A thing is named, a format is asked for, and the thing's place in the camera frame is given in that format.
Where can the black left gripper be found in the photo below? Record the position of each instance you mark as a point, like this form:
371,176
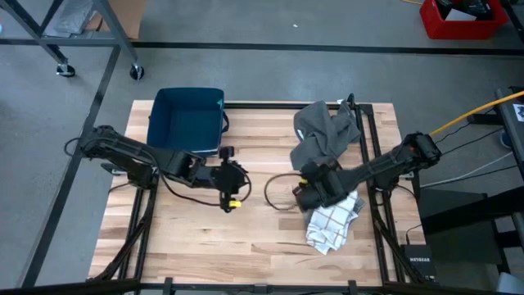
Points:
225,178

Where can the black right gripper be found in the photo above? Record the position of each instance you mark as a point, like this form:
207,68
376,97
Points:
321,186

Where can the white red-checked towel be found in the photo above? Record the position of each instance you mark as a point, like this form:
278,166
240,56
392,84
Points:
327,225

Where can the plain grey towel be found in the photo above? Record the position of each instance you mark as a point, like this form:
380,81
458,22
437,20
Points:
323,135

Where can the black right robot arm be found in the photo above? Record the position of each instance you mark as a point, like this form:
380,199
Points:
380,166

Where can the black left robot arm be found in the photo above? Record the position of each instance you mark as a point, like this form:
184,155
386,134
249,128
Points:
123,149

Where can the navy blue fabric bin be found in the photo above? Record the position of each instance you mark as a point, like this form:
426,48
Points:
186,121

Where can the black equipment stand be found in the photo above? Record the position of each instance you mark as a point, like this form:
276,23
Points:
458,221

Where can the grey metal cart with casters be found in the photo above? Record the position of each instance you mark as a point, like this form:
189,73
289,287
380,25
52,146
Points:
114,28

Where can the brown cardboard box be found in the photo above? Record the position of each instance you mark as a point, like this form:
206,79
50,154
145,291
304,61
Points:
131,16

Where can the person's foot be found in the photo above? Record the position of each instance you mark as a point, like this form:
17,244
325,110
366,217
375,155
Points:
505,140

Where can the red plastic crate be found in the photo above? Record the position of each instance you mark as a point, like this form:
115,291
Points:
434,28

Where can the silver padded bag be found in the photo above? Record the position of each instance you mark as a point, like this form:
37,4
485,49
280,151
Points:
75,16

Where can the black electronic device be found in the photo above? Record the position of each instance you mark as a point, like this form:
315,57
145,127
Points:
475,8

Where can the black aluminium table frame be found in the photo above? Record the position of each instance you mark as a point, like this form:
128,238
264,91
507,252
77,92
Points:
380,254

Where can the black Netgear network switch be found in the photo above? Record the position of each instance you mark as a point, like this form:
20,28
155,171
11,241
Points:
419,262

